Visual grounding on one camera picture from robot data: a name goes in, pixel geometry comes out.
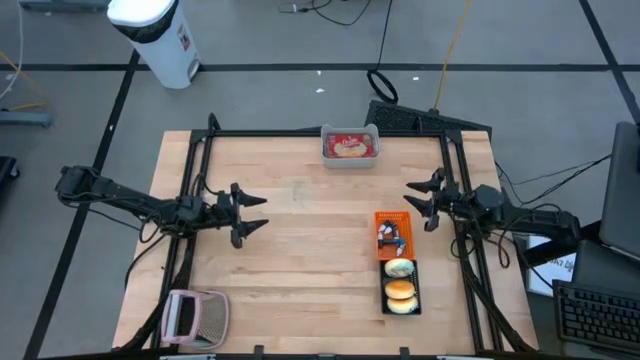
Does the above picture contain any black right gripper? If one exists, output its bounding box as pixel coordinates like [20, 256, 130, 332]
[402, 167, 464, 233]

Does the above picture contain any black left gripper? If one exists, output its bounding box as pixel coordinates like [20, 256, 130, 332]
[199, 182, 271, 250]

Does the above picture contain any mint frosted toy donut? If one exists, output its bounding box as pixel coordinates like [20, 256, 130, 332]
[383, 257, 417, 279]

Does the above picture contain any red Orville popcorn packet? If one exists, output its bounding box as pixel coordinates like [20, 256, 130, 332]
[324, 132, 377, 160]

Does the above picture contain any chocolate frosted toy donut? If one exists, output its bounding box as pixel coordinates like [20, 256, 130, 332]
[383, 279, 416, 300]

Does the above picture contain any blue frosted toy donut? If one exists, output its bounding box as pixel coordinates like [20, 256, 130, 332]
[386, 295, 420, 316]

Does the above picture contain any orange plastic basket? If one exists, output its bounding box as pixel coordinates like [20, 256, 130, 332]
[373, 210, 416, 262]

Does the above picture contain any black perforated panel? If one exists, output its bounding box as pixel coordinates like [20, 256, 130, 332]
[363, 98, 494, 136]

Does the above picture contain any grey plastic bin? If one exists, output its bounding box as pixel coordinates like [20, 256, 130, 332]
[320, 123, 381, 170]

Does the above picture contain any pink mesh desk organizer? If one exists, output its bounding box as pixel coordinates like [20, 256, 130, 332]
[159, 288, 232, 351]

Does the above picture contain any black plastic basket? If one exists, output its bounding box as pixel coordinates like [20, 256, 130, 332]
[379, 257, 423, 316]

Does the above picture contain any white paper sheet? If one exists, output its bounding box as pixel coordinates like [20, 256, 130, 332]
[526, 232, 577, 297]

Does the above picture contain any white trash can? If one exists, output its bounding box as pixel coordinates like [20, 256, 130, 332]
[106, 0, 203, 91]

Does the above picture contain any grey laptop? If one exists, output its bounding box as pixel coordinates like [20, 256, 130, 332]
[572, 121, 640, 291]

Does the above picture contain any black keyboard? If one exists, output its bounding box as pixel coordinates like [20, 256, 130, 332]
[552, 278, 640, 357]

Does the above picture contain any grey floor bar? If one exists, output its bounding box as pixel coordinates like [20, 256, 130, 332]
[0, 110, 53, 128]

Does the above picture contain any black caster base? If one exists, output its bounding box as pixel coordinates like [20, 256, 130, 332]
[0, 155, 21, 192]

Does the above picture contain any grey flat floor base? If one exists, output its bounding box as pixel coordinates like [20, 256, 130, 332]
[18, 0, 110, 13]

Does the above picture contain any black aluminium table frame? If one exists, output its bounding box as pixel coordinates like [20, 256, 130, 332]
[119, 112, 540, 354]

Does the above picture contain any black looped cable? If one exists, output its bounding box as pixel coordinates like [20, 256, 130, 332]
[366, 0, 400, 105]

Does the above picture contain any yellow hanging cable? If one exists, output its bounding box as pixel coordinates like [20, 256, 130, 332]
[432, 0, 473, 112]

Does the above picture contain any thin black floor cable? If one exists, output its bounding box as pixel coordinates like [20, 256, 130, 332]
[278, 0, 374, 27]

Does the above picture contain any yellow floor cable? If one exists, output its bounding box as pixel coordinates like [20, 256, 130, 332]
[0, 49, 50, 113]

